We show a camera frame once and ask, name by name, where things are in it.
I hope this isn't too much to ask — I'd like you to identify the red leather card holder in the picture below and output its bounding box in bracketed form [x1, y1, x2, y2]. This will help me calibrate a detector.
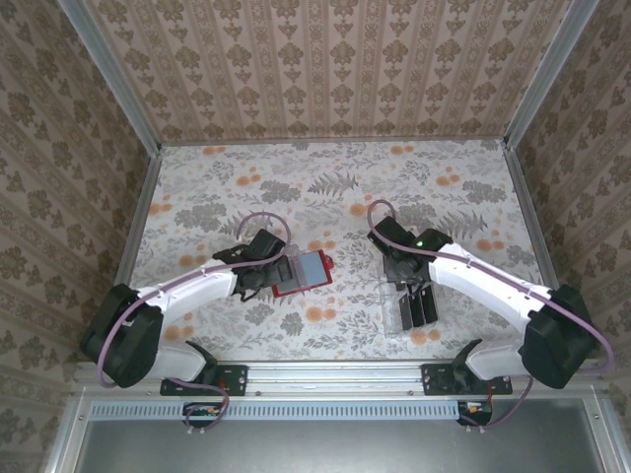
[270, 249, 335, 300]

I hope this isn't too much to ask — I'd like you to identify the thin aluminium edge strip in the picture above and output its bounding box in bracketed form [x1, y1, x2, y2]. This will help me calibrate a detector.
[158, 137, 510, 147]

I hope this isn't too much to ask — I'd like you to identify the grey metal panel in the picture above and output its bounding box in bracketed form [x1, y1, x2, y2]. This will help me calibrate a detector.
[73, 399, 605, 473]

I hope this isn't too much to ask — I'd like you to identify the aluminium frame post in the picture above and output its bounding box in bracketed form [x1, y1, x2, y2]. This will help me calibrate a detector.
[55, 0, 165, 155]
[503, 0, 601, 149]

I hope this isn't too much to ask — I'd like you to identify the aluminium lower frame profile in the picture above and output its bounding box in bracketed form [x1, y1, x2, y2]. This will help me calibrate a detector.
[584, 396, 620, 473]
[42, 393, 93, 473]

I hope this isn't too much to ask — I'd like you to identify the grey slotted cable duct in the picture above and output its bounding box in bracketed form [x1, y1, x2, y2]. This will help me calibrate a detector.
[90, 399, 464, 421]

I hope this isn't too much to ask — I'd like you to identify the black controller board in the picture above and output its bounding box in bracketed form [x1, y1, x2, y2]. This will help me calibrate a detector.
[456, 401, 495, 428]
[182, 401, 229, 429]

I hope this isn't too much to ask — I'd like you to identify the clear acrylic card rack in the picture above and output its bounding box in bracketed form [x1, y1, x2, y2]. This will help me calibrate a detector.
[380, 278, 441, 340]

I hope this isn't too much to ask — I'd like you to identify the aluminium table edge rail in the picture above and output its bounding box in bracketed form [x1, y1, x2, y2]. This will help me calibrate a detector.
[501, 140, 584, 360]
[92, 145, 165, 366]

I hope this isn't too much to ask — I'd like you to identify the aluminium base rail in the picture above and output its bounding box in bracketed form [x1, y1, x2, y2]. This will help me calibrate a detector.
[72, 359, 608, 398]

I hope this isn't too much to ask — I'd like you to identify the floral table sheet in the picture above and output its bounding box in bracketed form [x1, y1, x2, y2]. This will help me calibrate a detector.
[105, 140, 568, 364]

